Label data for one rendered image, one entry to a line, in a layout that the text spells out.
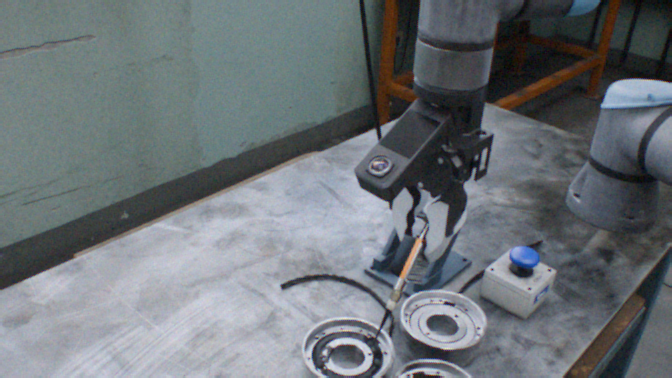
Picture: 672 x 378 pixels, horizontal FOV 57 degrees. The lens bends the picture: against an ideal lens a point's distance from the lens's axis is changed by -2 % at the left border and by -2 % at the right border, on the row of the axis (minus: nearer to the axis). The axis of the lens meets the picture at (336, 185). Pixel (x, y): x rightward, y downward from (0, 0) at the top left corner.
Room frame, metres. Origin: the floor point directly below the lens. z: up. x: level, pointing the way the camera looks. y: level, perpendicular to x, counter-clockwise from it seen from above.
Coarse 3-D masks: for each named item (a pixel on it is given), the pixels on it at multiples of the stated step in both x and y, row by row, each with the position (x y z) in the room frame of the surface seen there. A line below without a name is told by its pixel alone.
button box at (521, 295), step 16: (496, 272) 0.66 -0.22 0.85; (512, 272) 0.66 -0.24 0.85; (528, 272) 0.66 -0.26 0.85; (544, 272) 0.67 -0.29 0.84; (496, 288) 0.65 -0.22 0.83; (512, 288) 0.64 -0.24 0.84; (528, 288) 0.63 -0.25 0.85; (544, 288) 0.65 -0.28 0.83; (496, 304) 0.65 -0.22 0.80; (512, 304) 0.64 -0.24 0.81; (528, 304) 0.62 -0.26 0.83
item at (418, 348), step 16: (416, 304) 0.61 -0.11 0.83; (448, 304) 0.62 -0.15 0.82; (464, 304) 0.61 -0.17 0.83; (400, 320) 0.57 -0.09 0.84; (432, 320) 0.59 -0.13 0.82; (448, 320) 0.59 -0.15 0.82; (480, 320) 0.58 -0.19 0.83; (400, 336) 0.56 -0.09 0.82; (416, 336) 0.54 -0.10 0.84; (432, 336) 0.55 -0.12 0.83; (448, 336) 0.55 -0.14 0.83; (480, 336) 0.54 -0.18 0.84; (416, 352) 0.53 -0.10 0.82; (432, 352) 0.52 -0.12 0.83; (448, 352) 0.52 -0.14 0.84; (464, 352) 0.52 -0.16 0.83
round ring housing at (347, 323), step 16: (336, 320) 0.56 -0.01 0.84; (352, 320) 0.56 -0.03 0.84; (304, 336) 0.53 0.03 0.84; (320, 336) 0.54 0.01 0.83; (384, 336) 0.54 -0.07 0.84; (304, 352) 0.50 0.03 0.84; (336, 352) 0.53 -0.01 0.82; (352, 352) 0.53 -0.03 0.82; (368, 352) 0.52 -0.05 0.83; (384, 352) 0.52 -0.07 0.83; (304, 368) 0.49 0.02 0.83; (336, 368) 0.49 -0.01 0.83; (384, 368) 0.50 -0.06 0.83
